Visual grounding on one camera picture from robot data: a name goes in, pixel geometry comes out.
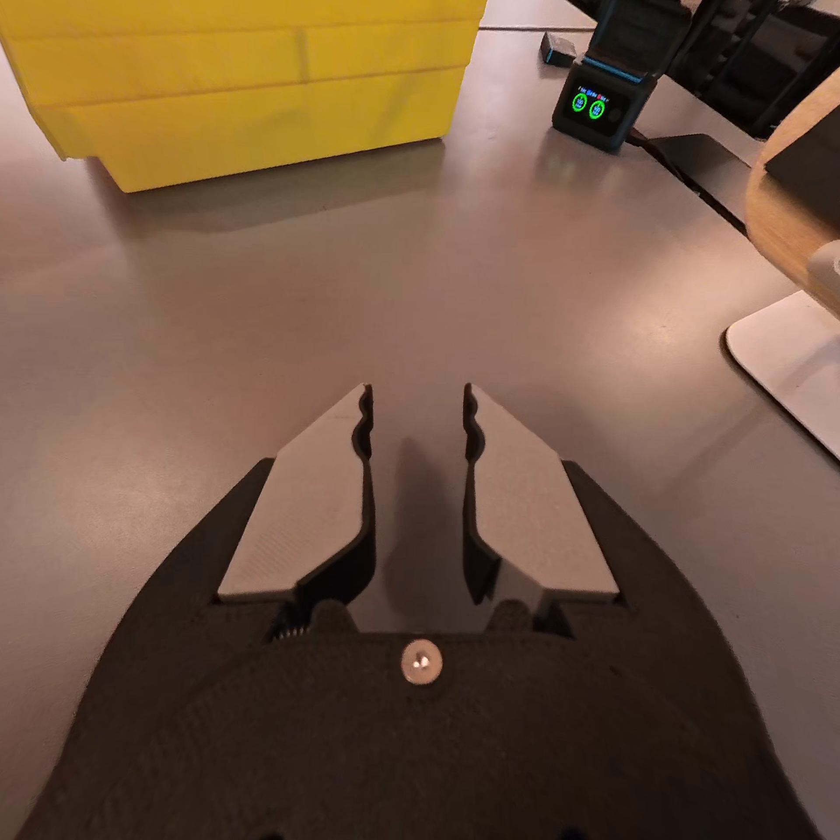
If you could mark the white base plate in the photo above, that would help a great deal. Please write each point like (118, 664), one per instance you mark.
(787, 354)

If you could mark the black battery charger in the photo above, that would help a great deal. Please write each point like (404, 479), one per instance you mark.
(613, 98)

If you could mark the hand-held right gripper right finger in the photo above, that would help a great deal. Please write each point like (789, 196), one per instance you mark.
(531, 512)

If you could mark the wooden board stand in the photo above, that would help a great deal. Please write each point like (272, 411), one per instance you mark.
(787, 197)

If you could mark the yellow plastic bin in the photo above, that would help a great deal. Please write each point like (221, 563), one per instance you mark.
(249, 92)

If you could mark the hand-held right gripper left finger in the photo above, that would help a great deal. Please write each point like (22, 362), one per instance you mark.
(308, 512)

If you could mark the small black box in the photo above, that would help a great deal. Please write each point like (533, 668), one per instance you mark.
(559, 49)

